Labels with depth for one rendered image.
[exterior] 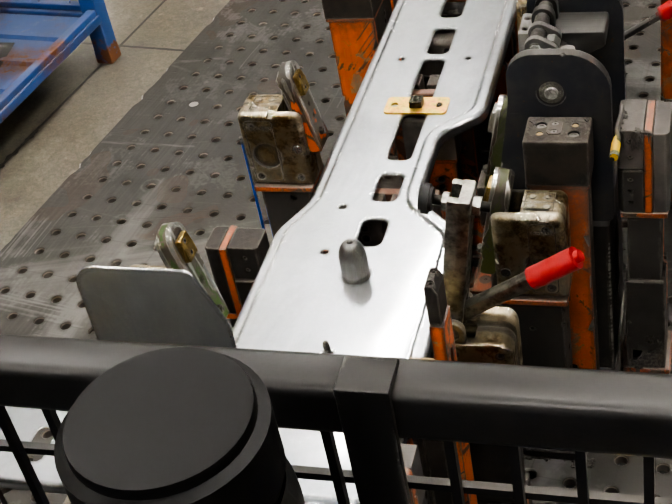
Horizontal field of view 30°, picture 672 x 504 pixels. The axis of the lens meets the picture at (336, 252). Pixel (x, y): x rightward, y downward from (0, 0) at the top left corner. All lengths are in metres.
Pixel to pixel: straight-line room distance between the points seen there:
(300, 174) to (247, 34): 0.93
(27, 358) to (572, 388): 0.22
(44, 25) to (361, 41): 2.23
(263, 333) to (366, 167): 0.31
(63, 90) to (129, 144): 1.75
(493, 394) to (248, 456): 0.12
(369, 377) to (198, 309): 0.46
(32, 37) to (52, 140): 0.39
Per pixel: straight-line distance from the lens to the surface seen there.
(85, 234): 2.11
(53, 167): 3.67
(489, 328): 1.23
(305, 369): 0.49
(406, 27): 1.85
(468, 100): 1.66
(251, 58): 2.47
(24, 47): 3.99
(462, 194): 1.13
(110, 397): 0.41
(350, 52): 1.99
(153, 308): 0.94
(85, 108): 3.90
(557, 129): 1.37
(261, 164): 1.67
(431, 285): 1.06
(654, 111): 1.47
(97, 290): 0.95
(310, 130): 1.62
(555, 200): 1.35
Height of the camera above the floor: 1.88
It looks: 38 degrees down
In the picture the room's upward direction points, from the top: 12 degrees counter-clockwise
